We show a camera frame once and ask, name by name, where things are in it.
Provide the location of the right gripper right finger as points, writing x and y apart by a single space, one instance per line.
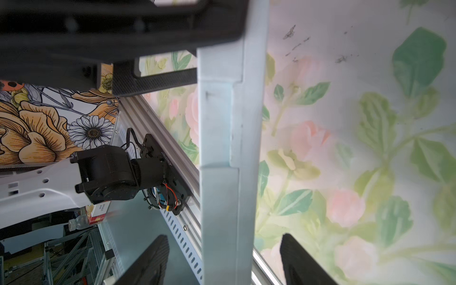
299 266

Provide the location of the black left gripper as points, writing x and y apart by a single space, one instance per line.
64 43

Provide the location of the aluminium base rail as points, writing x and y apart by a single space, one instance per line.
131 226

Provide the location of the light blue case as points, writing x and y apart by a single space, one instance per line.
230 99

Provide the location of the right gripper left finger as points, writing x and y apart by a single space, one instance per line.
150 266

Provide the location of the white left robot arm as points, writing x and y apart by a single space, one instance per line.
90 176

